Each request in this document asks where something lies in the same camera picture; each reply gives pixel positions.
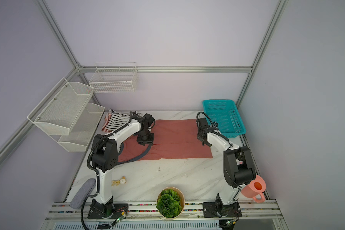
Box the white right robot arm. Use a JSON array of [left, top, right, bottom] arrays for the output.
[[196, 112, 256, 218]]

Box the grey oval pad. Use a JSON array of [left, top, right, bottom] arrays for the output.
[[70, 178, 96, 209]]

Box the dark red tank top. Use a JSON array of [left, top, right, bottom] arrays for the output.
[[117, 119, 213, 166]]

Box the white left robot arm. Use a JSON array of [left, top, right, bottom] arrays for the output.
[[80, 111, 156, 230]]

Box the pink watering can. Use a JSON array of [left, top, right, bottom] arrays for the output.
[[241, 175, 266, 203]]

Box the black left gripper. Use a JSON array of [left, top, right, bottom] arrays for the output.
[[136, 129, 154, 146]]

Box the green plant in pot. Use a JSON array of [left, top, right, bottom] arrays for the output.
[[156, 187, 185, 219]]

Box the white mesh lower shelf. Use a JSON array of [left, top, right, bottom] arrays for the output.
[[57, 103, 104, 152]]

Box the teal plastic basket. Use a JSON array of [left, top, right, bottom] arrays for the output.
[[202, 99, 246, 138]]

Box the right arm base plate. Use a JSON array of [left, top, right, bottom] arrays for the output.
[[203, 202, 242, 218]]

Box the small yellow white toy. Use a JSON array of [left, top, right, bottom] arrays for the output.
[[112, 176, 127, 186]]

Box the black white striped tank top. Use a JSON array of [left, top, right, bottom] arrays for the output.
[[108, 109, 130, 132]]

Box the aluminium front rail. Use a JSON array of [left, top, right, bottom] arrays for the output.
[[45, 199, 284, 222]]

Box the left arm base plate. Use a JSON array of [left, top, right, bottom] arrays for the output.
[[87, 202, 129, 219]]

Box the white wire wall basket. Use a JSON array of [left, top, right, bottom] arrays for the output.
[[89, 62, 139, 93]]

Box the red white striped tank top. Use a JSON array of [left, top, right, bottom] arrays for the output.
[[101, 113, 111, 133]]

